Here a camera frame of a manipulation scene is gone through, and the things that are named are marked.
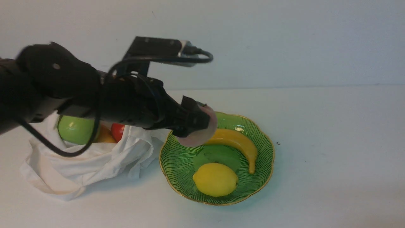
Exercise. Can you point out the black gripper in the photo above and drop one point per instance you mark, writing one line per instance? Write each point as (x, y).
(142, 101)

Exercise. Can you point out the pink peach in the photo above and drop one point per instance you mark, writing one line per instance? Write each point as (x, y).
(200, 137)

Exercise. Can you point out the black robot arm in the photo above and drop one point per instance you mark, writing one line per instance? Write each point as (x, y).
(48, 78)

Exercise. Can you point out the orange fruit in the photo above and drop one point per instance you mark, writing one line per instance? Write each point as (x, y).
(104, 136)

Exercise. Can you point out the white cloth bag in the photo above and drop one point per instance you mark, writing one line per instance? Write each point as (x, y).
(67, 178)

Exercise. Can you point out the yellow banana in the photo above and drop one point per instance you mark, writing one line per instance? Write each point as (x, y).
(238, 141)

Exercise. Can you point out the green glass plate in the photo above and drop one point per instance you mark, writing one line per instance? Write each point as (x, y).
(179, 163)

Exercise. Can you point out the yellow lemon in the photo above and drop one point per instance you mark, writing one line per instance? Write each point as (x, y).
(215, 179)

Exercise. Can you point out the red tomato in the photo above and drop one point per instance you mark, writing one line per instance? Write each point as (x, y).
(117, 130)

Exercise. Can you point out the green apple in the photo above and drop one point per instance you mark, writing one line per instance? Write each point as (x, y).
(75, 130)

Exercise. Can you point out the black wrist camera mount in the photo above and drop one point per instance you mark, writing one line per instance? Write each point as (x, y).
(153, 47)

